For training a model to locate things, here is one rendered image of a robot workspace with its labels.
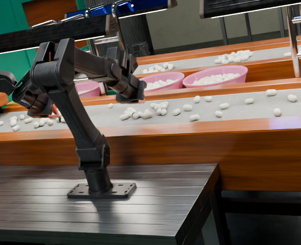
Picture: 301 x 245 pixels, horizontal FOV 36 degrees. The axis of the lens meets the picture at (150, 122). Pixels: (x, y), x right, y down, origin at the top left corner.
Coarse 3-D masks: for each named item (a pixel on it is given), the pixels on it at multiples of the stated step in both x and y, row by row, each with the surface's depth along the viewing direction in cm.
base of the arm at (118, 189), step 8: (88, 176) 129; (96, 176) 128; (104, 176) 129; (80, 184) 139; (88, 184) 131; (96, 184) 129; (104, 184) 130; (112, 184) 134; (120, 184) 133; (128, 184) 131; (72, 192) 135; (80, 192) 134; (88, 192) 132; (96, 192) 130; (104, 192) 130; (112, 192) 129; (120, 192) 128; (128, 192) 127
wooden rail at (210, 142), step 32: (128, 128) 151; (160, 128) 144; (192, 128) 138; (224, 128) 132; (256, 128) 126; (288, 128) 121; (0, 160) 175; (32, 160) 167; (64, 160) 160; (128, 160) 148; (160, 160) 143; (192, 160) 138; (224, 160) 133; (256, 160) 128; (288, 160) 124
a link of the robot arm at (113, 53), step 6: (108, 48) 145; (114, 48) 144; (108, 54) 144; (114, 54) 143; (120, 54) 145; (126, 54) 147; (114, 60) 143; (120, 60) 145; (126, 60) 147; (114, 66) 137; (120, 66) 145; (114, 72) 137; (120, 72) 140; (120, 78) 140
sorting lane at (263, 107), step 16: (224, 96) 170; (240, 96) 165; (256, 96) 161; (272, 96) 157; (16, 112) 220; (96, 112) 188; (112, 112) 183; (192, 112) 160; (208, 112) 157; (224, 112) 153; (240, 112) 149; (256, 112) 146; (272, 112) 143; (288, 112) 140; (0, 128) 198; (32, 128) 187; (48, 128) 182; (64, 128) 177
